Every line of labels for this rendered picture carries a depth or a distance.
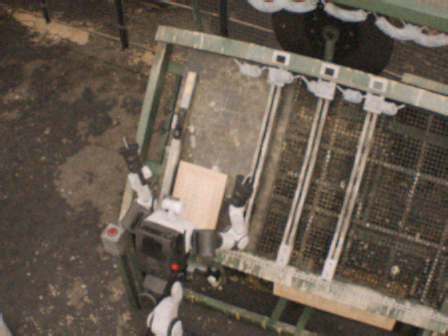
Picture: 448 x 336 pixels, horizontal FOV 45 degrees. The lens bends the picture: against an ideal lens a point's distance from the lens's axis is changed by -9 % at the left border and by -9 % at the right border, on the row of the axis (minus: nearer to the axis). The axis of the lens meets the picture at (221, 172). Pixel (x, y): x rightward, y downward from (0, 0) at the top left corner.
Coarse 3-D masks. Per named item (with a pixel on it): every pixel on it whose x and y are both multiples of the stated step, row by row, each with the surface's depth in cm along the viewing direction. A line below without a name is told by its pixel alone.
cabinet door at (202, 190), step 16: (192, 176) 362; (208, 176) 358; (224, 176) 355; (176, 192) 367; (192, 192) 363; (208, 192) 360; (224, 192) 358; (192, 208) 364; (208, 208) 360; (208, 224) 361
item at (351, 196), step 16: (384, 80) 307; (368, 96) 311; (368, 112) 315; (368, 128) 320; (368, 144) 317; (352, 176) 322; (352, 192) 326; (352, 208) 324; (336, 240) 329; (336, 256) 329
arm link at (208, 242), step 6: (204, 234) 305; (210, 234) 305; (216, 234) 312; (198, 240) 308; (204, 240) 304; (210, 240) 305; (216, 240) 309; (222, 240) 314; (198, 246) 307; (204, 246) 304; (210, 246) 304; (216, 246) 310; (198, 252) 306; (204, 252) 304; (210, 252) 304
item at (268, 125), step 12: (288, 60) 325; (276, 72) 316; (276, 84) 329; (276, 96) 333; (276, 108) 335; (264, 120) 337; (264, 132) 340; (264, 144) 339; (264, 156) 340; (252, 168) 342; (264, 168) 347; (252, 180) 344; (252, 204) 345
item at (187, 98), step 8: (192, 72) 353; (192, 88) 354; (184, 96) 357; (192, 96) 358; (184, 104) 357; (184, 120) 358; (184, 128) 361; (176, 144) 361; (176, 152) 362; (168, 160) 364; (176, 160) 364; (168, 168) 365; (176, 168) 367; (168, 176) 365; (168, 184) 366; (168, 192) 367; (160, 200) 369; (160, 208) 369
